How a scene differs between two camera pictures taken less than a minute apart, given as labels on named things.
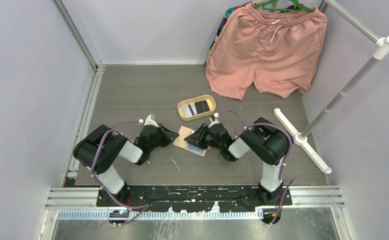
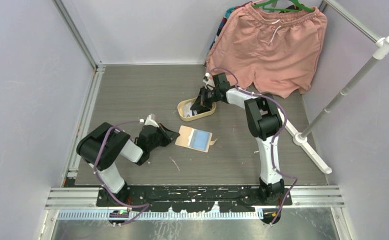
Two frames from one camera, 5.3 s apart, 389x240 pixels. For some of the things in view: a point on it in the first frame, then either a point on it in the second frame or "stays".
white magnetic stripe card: (189, 110) stays
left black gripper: (167, 141) stays
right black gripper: (197, 138) -> (200, 101)
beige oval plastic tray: (211, 102) stays
